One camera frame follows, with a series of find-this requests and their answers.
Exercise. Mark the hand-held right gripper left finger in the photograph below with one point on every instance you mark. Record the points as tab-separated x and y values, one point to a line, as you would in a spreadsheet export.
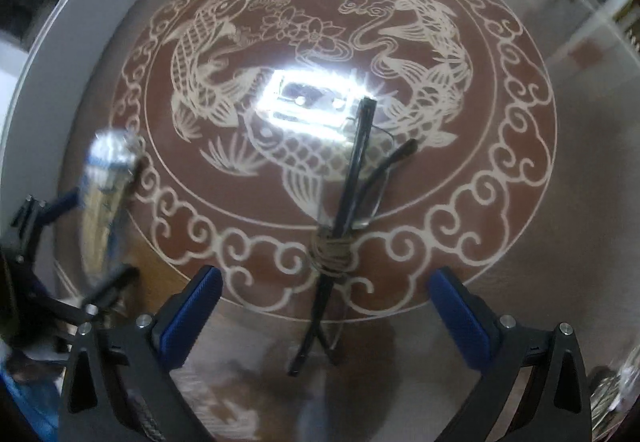
192	317

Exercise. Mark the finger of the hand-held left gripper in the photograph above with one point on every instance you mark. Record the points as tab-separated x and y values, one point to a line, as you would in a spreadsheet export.
112	284
65	204

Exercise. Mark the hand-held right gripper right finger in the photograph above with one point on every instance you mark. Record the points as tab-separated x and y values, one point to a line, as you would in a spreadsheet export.
460	317

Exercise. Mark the black framed glasses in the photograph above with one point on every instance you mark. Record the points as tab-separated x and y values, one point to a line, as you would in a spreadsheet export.
361	142

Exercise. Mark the grey partition board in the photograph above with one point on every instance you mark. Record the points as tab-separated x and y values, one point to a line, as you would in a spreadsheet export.
30	112

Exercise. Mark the clear packet of sticks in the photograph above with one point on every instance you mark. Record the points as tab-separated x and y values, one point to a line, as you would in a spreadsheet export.
107	192

